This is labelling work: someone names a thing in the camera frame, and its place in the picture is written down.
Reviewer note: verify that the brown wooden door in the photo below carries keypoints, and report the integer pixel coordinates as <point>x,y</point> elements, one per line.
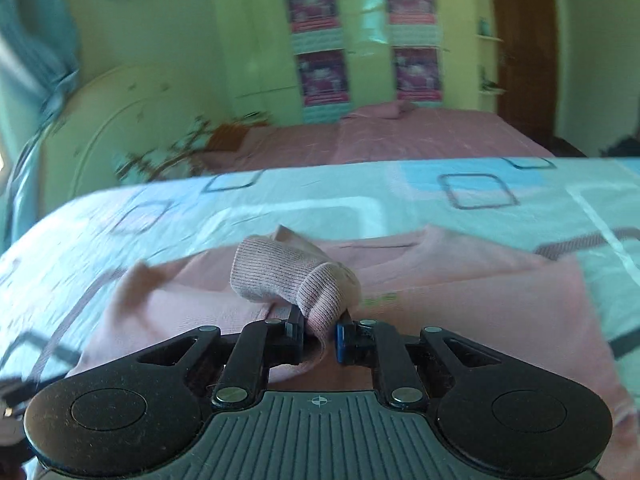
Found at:
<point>528,66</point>

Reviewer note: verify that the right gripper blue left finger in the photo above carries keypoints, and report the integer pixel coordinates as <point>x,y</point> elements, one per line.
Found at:
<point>248,357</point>

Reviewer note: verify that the orange striped pillow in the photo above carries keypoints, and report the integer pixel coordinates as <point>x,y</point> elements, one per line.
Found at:
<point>236,137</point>

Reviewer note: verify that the patterned light blue bedsheet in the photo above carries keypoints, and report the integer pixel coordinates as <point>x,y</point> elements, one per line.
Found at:
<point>55,280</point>

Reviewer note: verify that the cream round headboard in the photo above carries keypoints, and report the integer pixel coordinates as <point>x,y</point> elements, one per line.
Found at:
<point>131,109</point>

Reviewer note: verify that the folded pink blanket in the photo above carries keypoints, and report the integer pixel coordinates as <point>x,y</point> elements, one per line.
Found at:
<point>387,111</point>

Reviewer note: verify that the lower left pink poster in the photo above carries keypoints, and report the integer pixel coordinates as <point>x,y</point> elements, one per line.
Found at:
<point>323,78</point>

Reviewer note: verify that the corner wall shelves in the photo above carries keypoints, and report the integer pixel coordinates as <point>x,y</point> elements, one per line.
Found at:
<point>489,44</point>

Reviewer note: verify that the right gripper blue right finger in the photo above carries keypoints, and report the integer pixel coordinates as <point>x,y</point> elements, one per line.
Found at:
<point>379,347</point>

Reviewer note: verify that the pink plaid bedsheet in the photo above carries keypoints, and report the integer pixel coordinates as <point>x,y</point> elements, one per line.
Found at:
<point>425,133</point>

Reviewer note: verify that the cream glossy wardrobe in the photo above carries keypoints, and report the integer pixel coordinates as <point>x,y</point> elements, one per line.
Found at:
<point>259,56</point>

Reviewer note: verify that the blue satin curtain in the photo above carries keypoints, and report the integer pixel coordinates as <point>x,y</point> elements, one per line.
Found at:
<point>40,62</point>

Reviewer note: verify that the floral patterned pillow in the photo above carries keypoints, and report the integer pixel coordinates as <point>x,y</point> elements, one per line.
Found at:
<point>179,161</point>

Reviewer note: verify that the lower right pink poster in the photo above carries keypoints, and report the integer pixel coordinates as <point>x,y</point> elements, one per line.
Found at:
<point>417,75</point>

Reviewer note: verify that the dark wooden chair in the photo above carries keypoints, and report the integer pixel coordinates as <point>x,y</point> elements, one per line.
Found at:
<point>629,146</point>

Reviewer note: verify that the pink sweatshirt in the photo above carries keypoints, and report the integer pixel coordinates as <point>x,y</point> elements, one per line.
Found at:
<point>515,302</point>

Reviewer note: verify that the upper left pink poster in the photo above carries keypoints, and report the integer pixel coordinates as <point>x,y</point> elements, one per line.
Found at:
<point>312,15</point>

